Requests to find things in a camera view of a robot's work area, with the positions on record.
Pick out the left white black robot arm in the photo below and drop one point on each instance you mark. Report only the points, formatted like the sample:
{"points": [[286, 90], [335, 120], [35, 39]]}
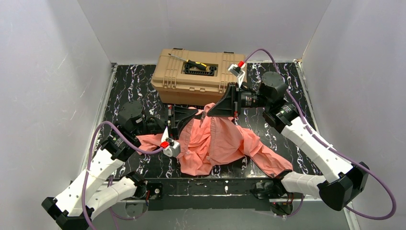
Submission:
{"points": [[133, 132]]}

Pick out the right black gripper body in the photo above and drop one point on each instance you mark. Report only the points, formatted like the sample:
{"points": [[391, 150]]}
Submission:
{"points": [[235, 101]]}

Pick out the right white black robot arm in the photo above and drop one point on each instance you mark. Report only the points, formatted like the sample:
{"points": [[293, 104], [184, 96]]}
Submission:
{"points": [[340, 182]]}

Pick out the black toolbox handle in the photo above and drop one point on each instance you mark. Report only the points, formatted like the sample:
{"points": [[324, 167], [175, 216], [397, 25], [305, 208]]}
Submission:
{"points": [[191, 70]]}

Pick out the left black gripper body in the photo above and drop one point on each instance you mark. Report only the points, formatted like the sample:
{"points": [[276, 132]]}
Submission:
{"points": [[170, 120]]}

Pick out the pink jacket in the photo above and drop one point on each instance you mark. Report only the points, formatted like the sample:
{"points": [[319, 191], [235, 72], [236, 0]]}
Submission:
{"points": [[212, 141]]}

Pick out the tan plastic toolbox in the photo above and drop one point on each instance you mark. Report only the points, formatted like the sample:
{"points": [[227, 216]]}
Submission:
{"points": [[175, 87]]}

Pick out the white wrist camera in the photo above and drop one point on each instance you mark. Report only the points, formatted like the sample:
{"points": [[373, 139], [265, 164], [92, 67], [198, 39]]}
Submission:
{"points": [[238, 71], [171, 147]]}

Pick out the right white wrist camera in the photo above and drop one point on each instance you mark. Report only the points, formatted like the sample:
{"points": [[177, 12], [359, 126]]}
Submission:
{"points": [[238, 71]]}

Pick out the black yellow screwdriver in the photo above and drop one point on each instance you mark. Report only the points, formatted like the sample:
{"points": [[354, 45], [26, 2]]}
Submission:
{"points": [[198, 65]]}

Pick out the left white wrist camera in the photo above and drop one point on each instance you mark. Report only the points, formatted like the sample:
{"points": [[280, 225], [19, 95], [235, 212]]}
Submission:
{"points": [[171, 147]]}

